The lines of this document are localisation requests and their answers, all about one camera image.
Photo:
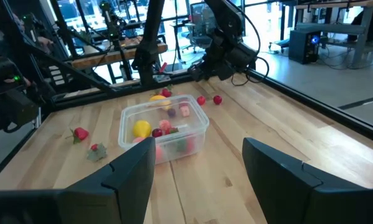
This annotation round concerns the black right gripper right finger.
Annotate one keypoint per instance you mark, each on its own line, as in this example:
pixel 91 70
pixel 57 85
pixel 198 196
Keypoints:
pixel 298 193

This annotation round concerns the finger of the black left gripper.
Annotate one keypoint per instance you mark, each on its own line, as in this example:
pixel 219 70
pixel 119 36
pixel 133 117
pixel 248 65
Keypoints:
pixel 198 72
pixel 226 70

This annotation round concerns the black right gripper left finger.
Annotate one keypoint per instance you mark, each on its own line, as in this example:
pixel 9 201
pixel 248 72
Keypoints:
pixel 117 199

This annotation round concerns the yellow toy banana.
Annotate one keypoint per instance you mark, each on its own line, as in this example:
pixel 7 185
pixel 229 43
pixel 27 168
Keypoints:
pixel 158 98

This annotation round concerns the purple toy grape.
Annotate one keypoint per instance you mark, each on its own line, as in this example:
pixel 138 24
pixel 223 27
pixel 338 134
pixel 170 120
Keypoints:
pixel 171 112

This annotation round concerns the red toy strawberry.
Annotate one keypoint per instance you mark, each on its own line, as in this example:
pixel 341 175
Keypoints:
pixel 166 92
pixel 81 133
pixel 96 153
pixel 173 130
pixel 187 144

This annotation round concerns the clear plastic tupperware container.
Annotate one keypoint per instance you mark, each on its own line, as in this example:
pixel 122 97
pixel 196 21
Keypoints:
pixel 192 124

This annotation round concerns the pink textured toy fruit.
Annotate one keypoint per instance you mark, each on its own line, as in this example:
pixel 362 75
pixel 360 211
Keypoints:
pixel 138 140
pixel 159 154

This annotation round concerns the pink toy peach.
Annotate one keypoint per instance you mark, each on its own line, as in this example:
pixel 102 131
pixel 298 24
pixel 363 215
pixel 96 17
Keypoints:
pixel 165 124

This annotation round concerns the dark red toy cherry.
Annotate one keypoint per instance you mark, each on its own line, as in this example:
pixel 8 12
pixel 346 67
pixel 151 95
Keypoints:
pixel 157 132

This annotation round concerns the yellow toy lemon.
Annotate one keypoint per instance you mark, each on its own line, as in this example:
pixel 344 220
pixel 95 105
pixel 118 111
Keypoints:
pixel 142 129

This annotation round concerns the black background robot arm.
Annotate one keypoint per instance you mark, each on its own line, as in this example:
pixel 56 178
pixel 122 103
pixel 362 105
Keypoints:
pixel 113 28

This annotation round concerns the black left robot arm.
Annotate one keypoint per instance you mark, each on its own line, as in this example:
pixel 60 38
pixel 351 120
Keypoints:
pixel 147 46

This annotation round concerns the black office chair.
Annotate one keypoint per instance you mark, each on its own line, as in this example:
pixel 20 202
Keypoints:
pixel 198 28

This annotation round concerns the pink toy cube fruit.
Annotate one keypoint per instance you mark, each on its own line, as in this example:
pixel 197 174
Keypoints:
pixel 185 111

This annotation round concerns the black computer tower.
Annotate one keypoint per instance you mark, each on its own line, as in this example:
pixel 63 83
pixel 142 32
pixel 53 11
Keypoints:
pixel 301 49

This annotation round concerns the wooden workbench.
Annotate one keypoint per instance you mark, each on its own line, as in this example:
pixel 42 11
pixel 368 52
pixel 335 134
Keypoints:
pixel 117 56

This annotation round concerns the grey metal desk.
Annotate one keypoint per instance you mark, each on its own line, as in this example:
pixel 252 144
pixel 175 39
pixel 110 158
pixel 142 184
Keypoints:
pixel 329 28

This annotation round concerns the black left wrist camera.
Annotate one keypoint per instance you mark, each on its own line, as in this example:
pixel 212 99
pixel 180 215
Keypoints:
pixel 245 56

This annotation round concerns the black aluminium table frame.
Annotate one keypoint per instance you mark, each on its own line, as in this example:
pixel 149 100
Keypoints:
pixel 329 111

